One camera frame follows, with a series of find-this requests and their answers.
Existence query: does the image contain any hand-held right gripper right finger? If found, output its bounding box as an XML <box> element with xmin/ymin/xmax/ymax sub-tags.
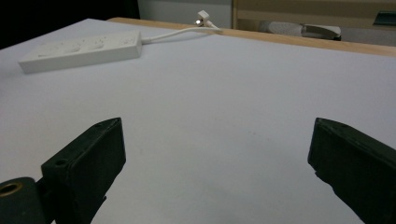
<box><xmin>307</xmin><ymin>117</ymin><xmax>396</xmax><ymax>224</ymax></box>

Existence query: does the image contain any white power strip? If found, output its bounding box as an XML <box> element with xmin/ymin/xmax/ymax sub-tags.
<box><xmin>18</xmin><ymin>30</ymin><xmax>144</xmax><ymax>75</ymax></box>

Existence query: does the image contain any dark green box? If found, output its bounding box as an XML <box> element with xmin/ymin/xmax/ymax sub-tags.
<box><xmin>373</xmin><ymin>10</ymin><xmax>396</xmax><ymax>27</ymax></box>

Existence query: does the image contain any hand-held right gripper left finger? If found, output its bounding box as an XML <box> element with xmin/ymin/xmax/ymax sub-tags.
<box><xmin>40</xmin><ymin>117</ymin><xmax>127</xmax><ymax>224</ymax></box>

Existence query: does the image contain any white plug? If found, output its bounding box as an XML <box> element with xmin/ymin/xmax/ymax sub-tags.
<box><xmin>194</xmin><ymin>9</ymin><xmax>219</xmax><ymax>30</ymax></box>

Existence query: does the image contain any grey slipper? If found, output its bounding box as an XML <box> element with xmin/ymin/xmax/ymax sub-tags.
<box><xmin>258</xmin><ymin>21</ymin><xmax>342</xmax><ymax>41</ymax></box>

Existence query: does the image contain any white power strip cable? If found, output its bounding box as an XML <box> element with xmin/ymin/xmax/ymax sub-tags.
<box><xmin>141</xmin><ymin>26</ymin><xmax>223</xmax><ymax>45</ymax></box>

